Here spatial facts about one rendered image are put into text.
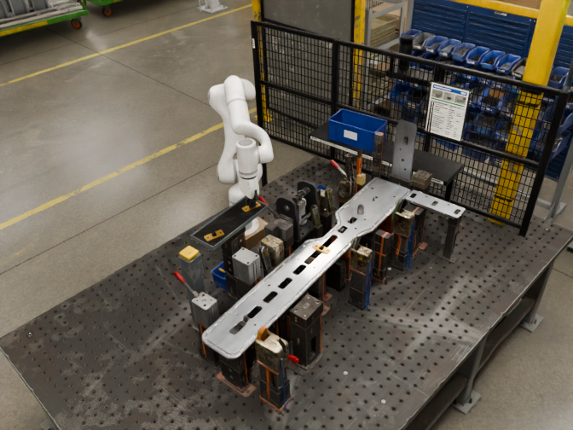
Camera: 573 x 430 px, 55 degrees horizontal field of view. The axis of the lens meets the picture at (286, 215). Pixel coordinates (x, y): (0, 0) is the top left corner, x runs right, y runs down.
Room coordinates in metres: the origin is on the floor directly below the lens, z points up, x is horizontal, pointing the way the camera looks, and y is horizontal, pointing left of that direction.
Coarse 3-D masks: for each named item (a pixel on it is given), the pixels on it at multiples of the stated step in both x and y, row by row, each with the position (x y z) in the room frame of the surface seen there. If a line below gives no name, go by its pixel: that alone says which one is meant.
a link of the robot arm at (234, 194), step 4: (236, 160) 2.35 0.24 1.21; (236, 164) 2.33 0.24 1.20; (260, 164) 2.36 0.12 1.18; (236, 168) 2.31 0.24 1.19; (260, 168) 2.34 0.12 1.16; (260, 172) 2.33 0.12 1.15; (260, 176) 2.33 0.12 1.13; (236, 184) 2.38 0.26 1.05; (232, 188) 2.36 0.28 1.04; (236, 188) 2.34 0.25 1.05; (232, 192) 2.33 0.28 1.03; (236, 192) 2.32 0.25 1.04; (240, 192) 2.31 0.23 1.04; (232, 196) 2.31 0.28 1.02; (236, 196) 2.30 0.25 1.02; (240, 196) 2.30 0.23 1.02; (232, 200) 2.31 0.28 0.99; (236, 200) 2.30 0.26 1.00
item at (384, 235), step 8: (376, 232) 2.01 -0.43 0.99; (384, 232) 2.01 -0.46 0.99; (376, 240) 1.99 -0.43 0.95; (384, 240) 1.97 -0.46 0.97; (376, 248) 1.99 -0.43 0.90; (384, 248) 1.96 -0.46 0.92; (376, 256) 1.99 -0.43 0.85; (384, 256) 1.97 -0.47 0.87; (376, 264) 1.99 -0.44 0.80; (384, 264) 1.97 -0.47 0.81; (376, 272) 1.98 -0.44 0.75; (384, 272) 1.97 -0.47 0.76; (376, 280) 1.98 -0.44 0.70; (384, 280) 1.96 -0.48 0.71
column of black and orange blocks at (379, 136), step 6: (378, 132) 2.60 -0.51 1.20; (378, 138) 2.57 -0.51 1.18; (378, 144) 2.57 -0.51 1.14; (378, 150) 2.57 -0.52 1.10; (378, 156) 2.57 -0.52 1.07; (378, 162) 2.57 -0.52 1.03; (372, 168) 2.59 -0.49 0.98; (378, 168) 2.57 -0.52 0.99; (372, 174) 2.59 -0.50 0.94; (378, 174) 2.57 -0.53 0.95
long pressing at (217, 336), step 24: (360, 192) 2.32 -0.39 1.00; (384, 192) 2.32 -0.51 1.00; (408, 192) 2.32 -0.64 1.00; (336, 216) 2.13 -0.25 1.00; (360, 216) 2.13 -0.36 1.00; (384, 216) 2.12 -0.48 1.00; (312, 240) 1.95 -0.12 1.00; (336, 240) 1.95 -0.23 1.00; (288, 264) 1.79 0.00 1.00; (312, 264) 1.79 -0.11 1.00; (264, 288) 1.65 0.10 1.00; (288, 288) 1.64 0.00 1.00; (240, 312) 1.52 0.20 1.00; (264, 312) 1.52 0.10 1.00; (216, 336) 1.40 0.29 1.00; (240, 336) 1.40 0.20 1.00
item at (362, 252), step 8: (352, 248) 1.83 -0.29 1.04; (360, 248) 1.83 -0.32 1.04; (368, 248) 1.83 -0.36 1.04; (352, 256) 1.83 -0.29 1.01; (360, 256) 1.80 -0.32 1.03; (368, 256) 1.79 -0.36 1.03; (352, 264) 1.83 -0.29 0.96; (360, 264) 1.81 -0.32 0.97; (368, 264) 1.79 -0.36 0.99; (352, 272) 1.83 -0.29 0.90; (360, 272) 1.80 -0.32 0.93; (368, 272) 1.82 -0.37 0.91; (352, 280) 1.83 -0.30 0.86; (360, 280) 1.80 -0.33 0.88; (352, 288) 1.82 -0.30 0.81; (360, 288) 1.80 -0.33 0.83; (368, 288) 1.82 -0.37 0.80; (352, 296) 1.82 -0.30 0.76; (360, 296) 1.79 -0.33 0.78; (368, 296) 1.81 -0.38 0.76; (344, 304) 1.82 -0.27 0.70; (352, 304) 1.81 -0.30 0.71; (360, 304) 1.79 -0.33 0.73; (368, 304) 1.82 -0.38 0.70
